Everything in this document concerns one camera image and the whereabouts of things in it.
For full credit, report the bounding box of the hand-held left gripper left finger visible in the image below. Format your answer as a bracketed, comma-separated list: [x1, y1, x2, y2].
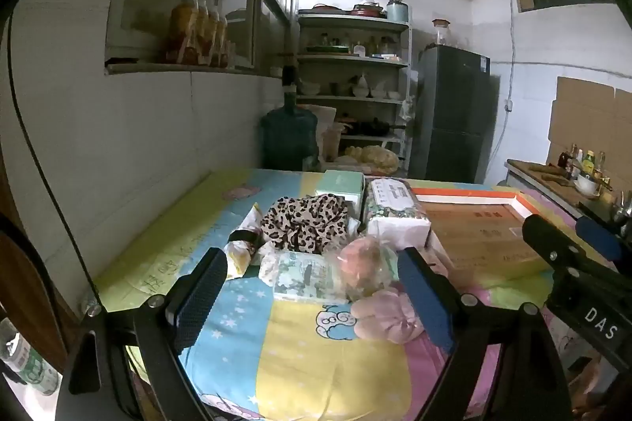
[54, 247, 229, 421]

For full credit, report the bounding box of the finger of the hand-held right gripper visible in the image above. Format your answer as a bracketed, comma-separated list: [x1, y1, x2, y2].
[577, 217, 624, 261]
[522, 213, 618, 288]

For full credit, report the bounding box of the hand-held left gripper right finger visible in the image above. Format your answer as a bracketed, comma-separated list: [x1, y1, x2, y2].
[396, 247, 574, 421]

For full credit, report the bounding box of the pink plush toy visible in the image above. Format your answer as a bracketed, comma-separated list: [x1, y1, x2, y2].
[350, 287, 426, 345]

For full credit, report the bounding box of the white floral cloth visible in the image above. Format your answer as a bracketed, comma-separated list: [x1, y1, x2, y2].
[224, 202, 284, 286]

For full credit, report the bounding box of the clear plastic bag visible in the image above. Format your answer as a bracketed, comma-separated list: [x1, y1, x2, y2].
[336, 236, 402, 303]

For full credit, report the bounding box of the cardboard box with orange rim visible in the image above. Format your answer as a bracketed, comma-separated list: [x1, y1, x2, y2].
[412, 186, 559, 281]

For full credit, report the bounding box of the large floral tissue pack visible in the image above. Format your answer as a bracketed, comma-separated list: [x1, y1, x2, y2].
[364, 178, 431, 250]

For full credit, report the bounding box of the leopard print cloth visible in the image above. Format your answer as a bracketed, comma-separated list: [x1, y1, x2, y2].
[260, 196, 352, 254]

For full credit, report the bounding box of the mint green tissue box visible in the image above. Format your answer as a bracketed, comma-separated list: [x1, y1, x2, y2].
[315, 170, 366, 204]

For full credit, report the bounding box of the wooden kitchen counter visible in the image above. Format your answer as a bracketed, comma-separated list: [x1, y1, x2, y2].
[506, 158, 632, 224]

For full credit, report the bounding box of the group of condiment bottles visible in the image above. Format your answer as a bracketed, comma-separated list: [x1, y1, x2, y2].
[558, 144, 609, 185]

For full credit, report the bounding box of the cartoon printed tablecloth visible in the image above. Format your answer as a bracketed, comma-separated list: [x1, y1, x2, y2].
[81, 168, 632, 421]

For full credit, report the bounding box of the cardboard sheet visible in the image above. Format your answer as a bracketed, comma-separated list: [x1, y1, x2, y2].
[547, 76, 632, 165]

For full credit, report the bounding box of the basket of yellow cloth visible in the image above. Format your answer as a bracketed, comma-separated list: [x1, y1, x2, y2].
[343, 145, 400, 172]

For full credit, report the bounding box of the dark grey refrigerator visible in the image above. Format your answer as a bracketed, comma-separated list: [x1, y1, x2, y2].
[410, 44, 499, 185]

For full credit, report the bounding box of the brown wooden board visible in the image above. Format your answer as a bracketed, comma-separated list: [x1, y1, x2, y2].
[0, 204, 67, 372]

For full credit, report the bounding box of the black wok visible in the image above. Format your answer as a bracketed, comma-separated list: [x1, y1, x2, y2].
[346, 119, 406, 136]

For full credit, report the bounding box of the green label plastic bottle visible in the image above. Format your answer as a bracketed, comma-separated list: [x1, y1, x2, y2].
[0, 317, 60, 397]

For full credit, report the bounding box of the translucent plastic container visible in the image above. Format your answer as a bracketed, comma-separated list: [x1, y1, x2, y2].
[323, 125, 344, 160]

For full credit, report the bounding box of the blue water jug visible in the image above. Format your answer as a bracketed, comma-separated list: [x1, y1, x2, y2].
[260, 104, 321, 172]

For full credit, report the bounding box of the white printed sack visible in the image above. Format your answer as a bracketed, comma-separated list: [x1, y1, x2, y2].
[301, 105, 337, 165]

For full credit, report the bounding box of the group of white bowls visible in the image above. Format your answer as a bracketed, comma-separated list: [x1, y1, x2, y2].
[299, 72, 402, 100]

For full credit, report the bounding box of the black water jug pump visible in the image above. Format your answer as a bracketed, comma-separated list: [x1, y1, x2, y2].
[280, 65, 300, 106]

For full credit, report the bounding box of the glass jar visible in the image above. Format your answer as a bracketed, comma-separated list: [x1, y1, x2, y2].
[432, 19, 452, 49]

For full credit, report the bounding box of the group of glass jars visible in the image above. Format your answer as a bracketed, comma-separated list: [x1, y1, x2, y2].
[306, 33, 397, 57]

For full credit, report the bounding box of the teal enamel pot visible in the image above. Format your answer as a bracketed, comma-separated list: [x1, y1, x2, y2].
[386, 0, 410, 23]

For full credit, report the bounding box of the white metal shelf rack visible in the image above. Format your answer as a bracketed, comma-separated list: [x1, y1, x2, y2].
[296, 8, 414, 170]

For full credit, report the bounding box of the flat dark pan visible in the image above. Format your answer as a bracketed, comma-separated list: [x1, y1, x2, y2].
[299, 3, 346, 15]

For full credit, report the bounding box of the thin black cable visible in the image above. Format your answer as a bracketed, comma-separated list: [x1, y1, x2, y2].
[6, 16, 107, 315]

